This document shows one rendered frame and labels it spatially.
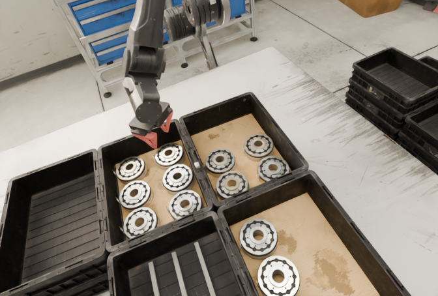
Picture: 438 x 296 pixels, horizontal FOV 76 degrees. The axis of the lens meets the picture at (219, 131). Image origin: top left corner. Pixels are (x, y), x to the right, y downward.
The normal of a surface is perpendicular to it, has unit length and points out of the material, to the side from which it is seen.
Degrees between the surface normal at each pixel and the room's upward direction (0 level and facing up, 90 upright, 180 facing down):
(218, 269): 0
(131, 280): 0
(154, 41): 83
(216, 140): 0
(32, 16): 90
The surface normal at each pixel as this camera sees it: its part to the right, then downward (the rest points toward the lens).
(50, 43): 0.42, 0.62
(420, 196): -0.15, -0.67
